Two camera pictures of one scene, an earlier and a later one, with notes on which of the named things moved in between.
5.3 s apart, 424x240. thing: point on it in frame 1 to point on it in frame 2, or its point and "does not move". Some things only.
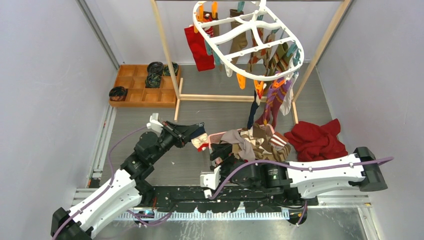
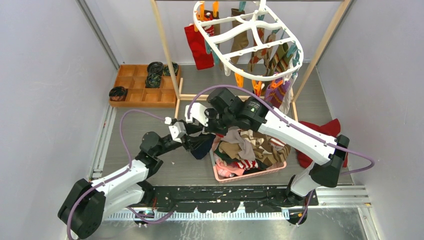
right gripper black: (225, 148) to (208, 113)
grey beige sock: (232, 136) does not move
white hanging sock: (287, 101) does not move
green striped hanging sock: (282, 60) does not move
